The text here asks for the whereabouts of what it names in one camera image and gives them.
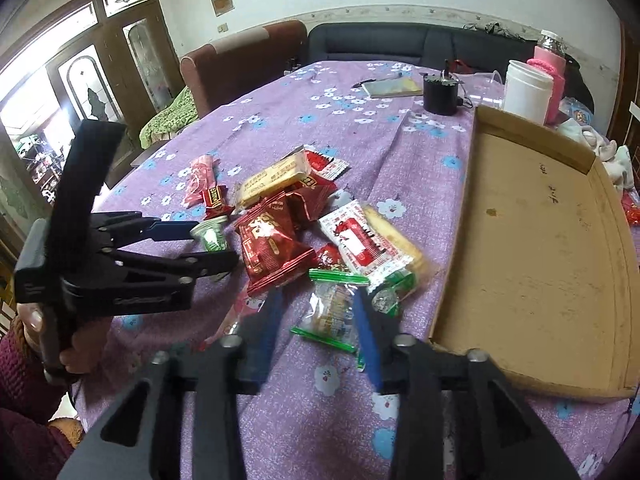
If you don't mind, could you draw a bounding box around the small red candy bar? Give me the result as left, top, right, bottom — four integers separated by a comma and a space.
202, 184, 233, 220

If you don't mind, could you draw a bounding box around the dark red foil snack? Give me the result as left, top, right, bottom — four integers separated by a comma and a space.
235, 174, 337, 297

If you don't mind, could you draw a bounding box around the pink snack packet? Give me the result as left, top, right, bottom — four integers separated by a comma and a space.
182, 154, 217, 209

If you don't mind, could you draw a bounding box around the clear green-edged candy packet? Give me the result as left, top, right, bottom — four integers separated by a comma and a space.
290, 269, 370, 353

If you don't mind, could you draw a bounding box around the yellow cake bar packet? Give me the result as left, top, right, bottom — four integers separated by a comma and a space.
235, 151, 311, 209

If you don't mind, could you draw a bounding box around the white red snack packet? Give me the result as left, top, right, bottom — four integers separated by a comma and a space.
319, 200, 405, 287

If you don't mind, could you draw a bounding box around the green white snack packet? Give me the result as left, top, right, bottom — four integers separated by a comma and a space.
190, 216, 229, 252

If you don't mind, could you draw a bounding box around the person's left hand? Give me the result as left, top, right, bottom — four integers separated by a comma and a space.
15, 303, 114, 376

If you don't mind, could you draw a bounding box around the maroon knitted left sleeve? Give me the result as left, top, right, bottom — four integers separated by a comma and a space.
0, 318, 85, 479

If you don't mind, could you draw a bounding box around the green patterned cushion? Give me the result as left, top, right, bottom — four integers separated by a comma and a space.
139, 87, 198, 150

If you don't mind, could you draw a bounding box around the wooden glass door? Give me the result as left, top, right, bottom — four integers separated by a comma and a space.
1, 0, 184, 188

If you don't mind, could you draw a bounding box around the shallow cardboard box tray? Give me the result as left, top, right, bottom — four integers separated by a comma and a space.
430, 106, 639, 402

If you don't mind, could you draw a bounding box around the small white red packet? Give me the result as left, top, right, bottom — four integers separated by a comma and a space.
303, 145, 349, 181

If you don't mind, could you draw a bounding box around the yellow cake packet under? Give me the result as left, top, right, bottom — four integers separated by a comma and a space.
363, 205, 438, 306

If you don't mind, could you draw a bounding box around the maroon armchair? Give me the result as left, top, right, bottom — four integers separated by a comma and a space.
180, 20, 307, 118

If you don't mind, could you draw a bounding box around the notebook on table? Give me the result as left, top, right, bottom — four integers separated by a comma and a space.
361, 76, 422, 99

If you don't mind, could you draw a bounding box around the white socks pile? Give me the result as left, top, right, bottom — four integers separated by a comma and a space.
563, 119, 634, 192

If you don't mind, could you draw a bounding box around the black cylindrical cup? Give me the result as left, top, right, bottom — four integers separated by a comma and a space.
423, 60, 460, 116

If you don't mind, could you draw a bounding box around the plastic bag with print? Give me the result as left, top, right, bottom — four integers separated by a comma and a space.
559, 96, 593, 126

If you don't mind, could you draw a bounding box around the black leather sofa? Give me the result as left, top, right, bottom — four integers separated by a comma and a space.
305, 20, 597, 111

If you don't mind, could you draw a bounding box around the white plastic jar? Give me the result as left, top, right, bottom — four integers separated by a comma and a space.
502, 60, 553, 125

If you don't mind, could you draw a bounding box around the pink sleeved thermos bottle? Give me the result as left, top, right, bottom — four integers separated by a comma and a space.
527, 30, 566, 124

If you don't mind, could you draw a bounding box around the small wall plaque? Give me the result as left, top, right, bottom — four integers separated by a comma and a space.
210, 0, 234, 18

